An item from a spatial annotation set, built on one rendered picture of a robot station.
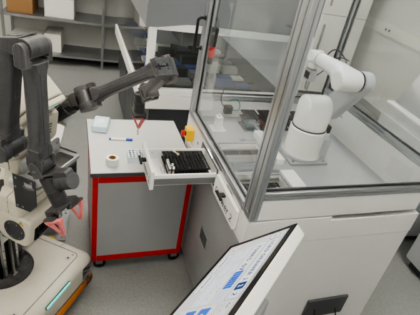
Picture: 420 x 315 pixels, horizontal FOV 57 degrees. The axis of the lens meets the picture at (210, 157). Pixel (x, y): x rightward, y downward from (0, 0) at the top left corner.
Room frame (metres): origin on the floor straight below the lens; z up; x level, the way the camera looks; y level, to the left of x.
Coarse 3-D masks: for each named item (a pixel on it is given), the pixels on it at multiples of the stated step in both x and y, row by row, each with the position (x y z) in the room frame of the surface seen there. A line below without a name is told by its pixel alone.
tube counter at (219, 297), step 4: (244, 264) 0.85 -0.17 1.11; (248, 264) 0.84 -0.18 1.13; (240, 268) 0.84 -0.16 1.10; (244, 268) 0.83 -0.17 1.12; (236, 272) 0.82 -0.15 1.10; (240, 272) 0.81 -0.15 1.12; (232, 276) 0.81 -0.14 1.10; (236, 276) 0.80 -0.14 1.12; (228, 280) 0.80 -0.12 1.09; (232, 280) 0.78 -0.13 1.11; (236, 280) 0.77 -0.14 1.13; (228, 284) 0.77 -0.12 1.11; (232, 284) 0.76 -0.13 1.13; (224, 288) 0.75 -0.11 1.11; (228, 288) 0.74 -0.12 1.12; (220, 292) 0.74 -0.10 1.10; (224, 292) 0.73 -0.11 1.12; (216, 296) 0.73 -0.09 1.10; (220, 296) 0.72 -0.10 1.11; (212, 300) 0.71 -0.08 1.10; (216, 300) 0.71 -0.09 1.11; (220, 300) 0.70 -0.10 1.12
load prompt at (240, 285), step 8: (272, 240) 0.94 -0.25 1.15; (264, 248) 0.91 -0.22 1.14; (272, 248) 0.88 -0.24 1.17; (264, 256) 0.85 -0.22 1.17; (256, 264) 0.82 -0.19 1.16; (248, 272) 0.79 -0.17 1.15; (240, 280) 0.76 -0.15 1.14; (248, 280) 0.74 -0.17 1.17; (232, 288) 0.73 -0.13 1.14; (240, 288) 0.71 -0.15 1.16; (232, 296) 0.69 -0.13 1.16
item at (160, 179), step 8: (152, 152) 1.76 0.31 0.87; (160, 152) 1.78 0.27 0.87; (152, 160) 1.75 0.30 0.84; (160, 160) 1.77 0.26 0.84; (208, 160) 1.81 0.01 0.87; (160, 176) 1.54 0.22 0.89; (168, 176) 1.56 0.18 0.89; (176, 176) 1.57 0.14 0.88; (184, 176) 1.59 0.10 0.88; (192, 176) 1.61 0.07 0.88; (200, 176) 1.62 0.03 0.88; (208, 176) 1.64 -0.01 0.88; (160, 184) 1.54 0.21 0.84; (168, 184) 1.56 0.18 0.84; (176, 184) 1.58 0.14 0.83
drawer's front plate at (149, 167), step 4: (144, 144) 1.74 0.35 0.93; (144, 148) 1.70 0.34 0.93; (144, 152) 1.69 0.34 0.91; (148, 152) 1.67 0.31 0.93; (144, 156) 1.68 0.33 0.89; (148, 156) 1.63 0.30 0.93; (148, 160) 1.60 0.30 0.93; (148, 164) 1.58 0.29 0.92; (148, 168) 1.57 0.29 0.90; (152, 168) 1.54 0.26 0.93; (144, 172) 1.64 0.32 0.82; (148, 172) 1.56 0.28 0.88; (152, 172) 1.51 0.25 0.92; (148, 176) 1.55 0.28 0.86; (152, 176) 1.51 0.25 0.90; (152, 180) 1.51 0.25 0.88; (148, 184) 1.54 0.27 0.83; (152, 184) 1.51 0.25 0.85; (152, 188) 1.51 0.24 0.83
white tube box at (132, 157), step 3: (129, 150) 1.87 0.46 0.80; (132, 150) 1.87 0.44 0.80; (135, 150) 1.88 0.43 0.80; (138, 150) 1.88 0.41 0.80; (126, 153) 1.86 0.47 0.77; (129, 153) 1.83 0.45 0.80; (132, 153) 1.84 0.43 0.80; (135, 153) 1.84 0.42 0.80; (138, 153) 1.85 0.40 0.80; (129, 156) 1.80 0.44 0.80; (132, 156) 1.81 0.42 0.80; (135, 156) 1.81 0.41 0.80; (129, 159) 1.79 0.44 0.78; (132, 159) 1.80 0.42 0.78; (135, 159) 1.81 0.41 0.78; (138, 159) 1.81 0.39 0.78; (129, 162) 1.79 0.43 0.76; (132, 162) 1.80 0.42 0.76; (135, 162) 1.81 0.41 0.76
